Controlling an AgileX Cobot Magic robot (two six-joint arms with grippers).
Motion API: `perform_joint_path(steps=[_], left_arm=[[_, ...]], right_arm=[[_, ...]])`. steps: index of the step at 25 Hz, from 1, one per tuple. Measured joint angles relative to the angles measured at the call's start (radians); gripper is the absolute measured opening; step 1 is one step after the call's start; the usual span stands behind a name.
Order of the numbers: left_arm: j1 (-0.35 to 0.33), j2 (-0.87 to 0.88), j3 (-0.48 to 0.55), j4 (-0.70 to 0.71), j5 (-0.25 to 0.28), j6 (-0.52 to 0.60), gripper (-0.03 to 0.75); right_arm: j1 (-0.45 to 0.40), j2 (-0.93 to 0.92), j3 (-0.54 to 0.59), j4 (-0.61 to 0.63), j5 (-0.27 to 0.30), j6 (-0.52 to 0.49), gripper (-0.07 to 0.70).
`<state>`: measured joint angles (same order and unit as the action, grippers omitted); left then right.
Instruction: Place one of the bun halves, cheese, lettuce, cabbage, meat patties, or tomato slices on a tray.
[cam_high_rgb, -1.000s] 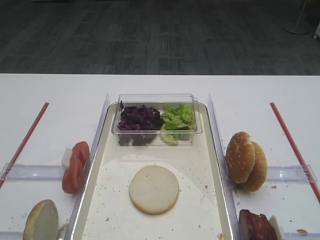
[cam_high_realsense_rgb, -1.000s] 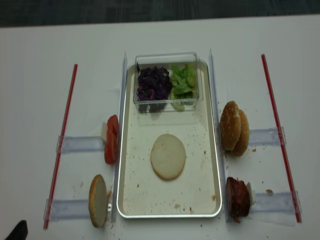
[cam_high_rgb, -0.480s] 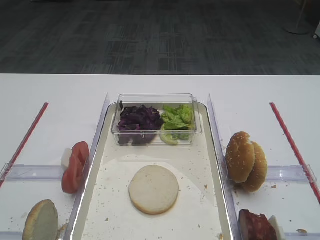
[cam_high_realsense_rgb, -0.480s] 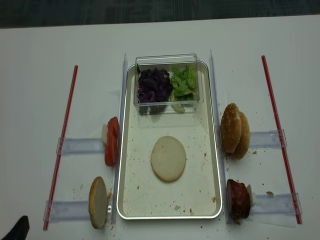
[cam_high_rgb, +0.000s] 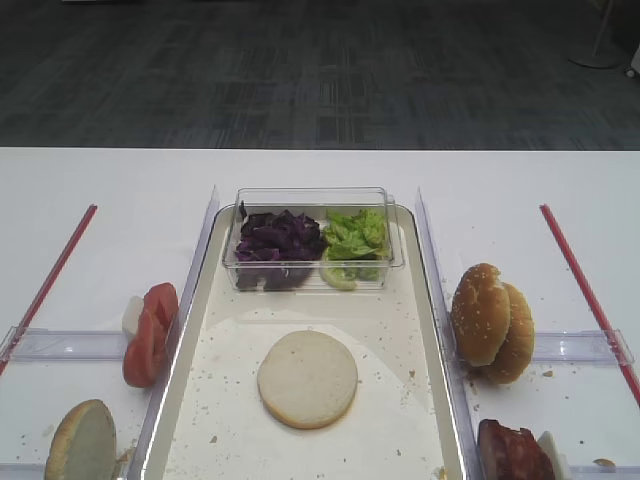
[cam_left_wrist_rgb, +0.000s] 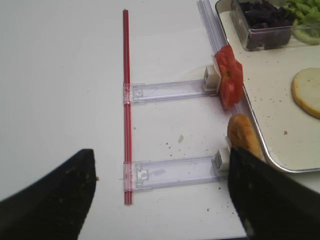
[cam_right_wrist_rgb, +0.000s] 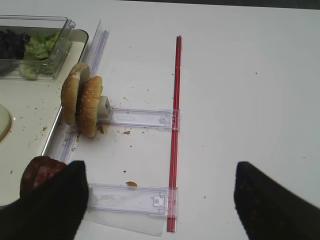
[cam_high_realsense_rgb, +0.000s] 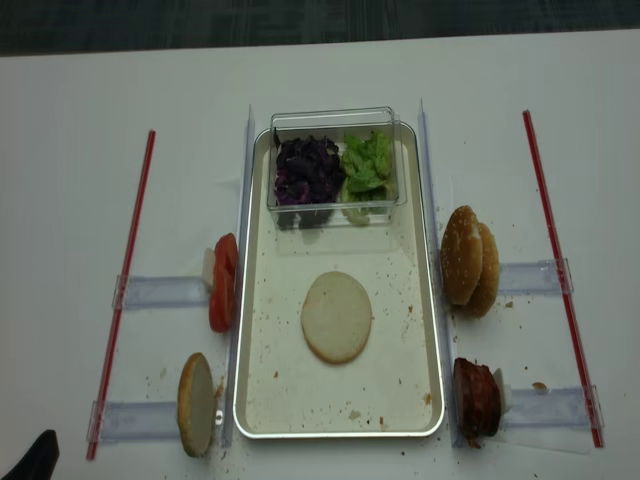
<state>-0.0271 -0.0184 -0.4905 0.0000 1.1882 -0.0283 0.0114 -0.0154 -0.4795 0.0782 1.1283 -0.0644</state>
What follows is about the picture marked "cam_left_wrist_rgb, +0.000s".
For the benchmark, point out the front tomato slice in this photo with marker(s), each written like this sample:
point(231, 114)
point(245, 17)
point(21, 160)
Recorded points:
point(231, 87)

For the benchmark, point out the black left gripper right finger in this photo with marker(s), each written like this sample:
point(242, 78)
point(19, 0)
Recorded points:
point(269, 204)

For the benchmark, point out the bun slice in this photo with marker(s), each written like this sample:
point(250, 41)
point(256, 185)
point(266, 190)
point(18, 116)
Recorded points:
point(305, 89)
point(242, 134)

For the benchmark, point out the clear plastic container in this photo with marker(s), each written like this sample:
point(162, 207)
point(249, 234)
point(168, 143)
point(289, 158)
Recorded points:
point(242, 27)

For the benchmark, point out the left upper clear pusher track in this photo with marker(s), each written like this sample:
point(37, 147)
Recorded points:
point(141, 93)

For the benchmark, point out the left red rail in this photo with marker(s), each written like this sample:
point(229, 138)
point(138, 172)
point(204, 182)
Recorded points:
point(128, 193)

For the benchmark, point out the tomato slice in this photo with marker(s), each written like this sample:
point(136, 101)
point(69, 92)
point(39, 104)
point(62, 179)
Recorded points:
point(231, 87)
point(225, 59)

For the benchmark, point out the metal serving tray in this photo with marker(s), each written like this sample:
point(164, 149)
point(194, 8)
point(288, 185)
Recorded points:
point(289, 137)

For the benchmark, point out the white bun pusher block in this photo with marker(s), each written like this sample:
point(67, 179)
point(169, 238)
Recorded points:
point(221, 160)

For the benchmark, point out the green lettuce leaves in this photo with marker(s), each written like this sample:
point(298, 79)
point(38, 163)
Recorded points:
point(306, 23)

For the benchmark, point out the white tomato pusher block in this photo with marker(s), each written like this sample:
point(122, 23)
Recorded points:
point(212, 77)

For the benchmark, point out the left lower clear pusher track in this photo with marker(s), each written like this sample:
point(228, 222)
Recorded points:
point(150, 175)

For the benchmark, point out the rear tomato slice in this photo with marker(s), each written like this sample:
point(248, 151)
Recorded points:
point(225, 59)

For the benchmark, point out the clear pusher track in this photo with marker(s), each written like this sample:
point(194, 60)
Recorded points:
point(150, 175)
point(141, 93)

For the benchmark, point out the purple cabbage shreds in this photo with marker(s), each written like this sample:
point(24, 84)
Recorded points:
point(269, 26)

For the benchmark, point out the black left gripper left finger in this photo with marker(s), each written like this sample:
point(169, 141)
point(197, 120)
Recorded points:
point(56, 206)

